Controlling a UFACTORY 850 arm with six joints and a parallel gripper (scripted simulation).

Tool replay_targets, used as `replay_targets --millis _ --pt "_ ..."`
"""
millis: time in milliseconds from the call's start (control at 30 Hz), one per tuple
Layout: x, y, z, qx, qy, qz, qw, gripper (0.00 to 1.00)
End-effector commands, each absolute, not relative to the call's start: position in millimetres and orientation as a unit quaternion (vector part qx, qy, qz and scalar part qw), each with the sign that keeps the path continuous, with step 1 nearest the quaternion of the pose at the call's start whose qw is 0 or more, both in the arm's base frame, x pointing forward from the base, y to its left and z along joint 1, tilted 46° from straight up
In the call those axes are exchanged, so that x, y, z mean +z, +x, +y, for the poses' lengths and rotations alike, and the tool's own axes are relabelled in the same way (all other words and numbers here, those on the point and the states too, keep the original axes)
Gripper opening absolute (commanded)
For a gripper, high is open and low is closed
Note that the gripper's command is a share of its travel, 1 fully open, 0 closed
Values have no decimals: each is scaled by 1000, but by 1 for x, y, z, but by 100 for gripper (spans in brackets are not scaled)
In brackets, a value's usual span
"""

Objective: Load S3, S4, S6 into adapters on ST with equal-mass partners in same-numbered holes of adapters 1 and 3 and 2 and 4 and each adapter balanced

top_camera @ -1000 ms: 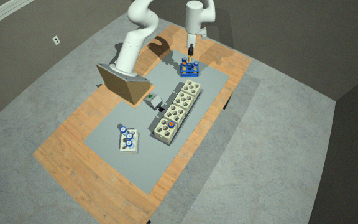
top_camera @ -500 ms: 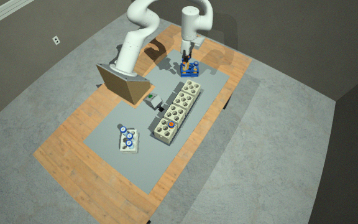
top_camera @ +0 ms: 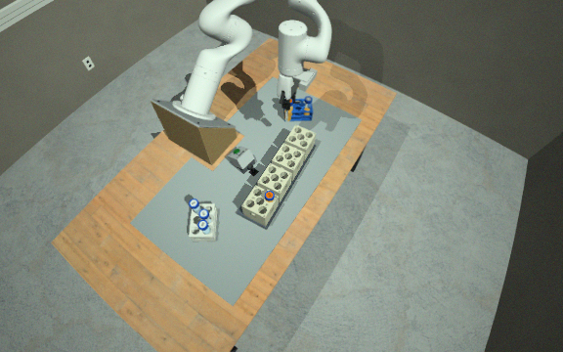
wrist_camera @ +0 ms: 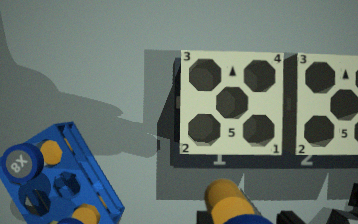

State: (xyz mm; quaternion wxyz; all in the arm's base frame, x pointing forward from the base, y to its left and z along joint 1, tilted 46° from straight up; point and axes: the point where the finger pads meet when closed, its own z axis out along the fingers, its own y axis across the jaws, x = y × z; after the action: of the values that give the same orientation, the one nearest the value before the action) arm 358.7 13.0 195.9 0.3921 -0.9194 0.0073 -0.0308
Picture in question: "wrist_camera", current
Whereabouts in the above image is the blue tube rack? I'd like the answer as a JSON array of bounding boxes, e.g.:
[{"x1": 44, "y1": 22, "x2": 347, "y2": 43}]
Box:
[{"x1": 0, "y1": 121, "x2": 125, "y2": 224}]

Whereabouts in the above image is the grey bench mat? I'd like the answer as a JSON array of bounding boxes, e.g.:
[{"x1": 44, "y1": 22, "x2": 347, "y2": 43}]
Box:
[{"x1": 0, "y1": 0, "x2": 358, "y2": 224}]

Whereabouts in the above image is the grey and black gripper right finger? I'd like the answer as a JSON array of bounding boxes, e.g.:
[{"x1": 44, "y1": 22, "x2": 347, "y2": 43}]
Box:
[{"x1": 276, "y1": 211, "x2": 306, "y2": 224}]

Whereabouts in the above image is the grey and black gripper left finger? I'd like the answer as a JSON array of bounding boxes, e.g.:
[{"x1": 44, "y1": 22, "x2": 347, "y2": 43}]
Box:
[{"x1": 196, "y1": 211, "x2": 214, "y2": 224}]

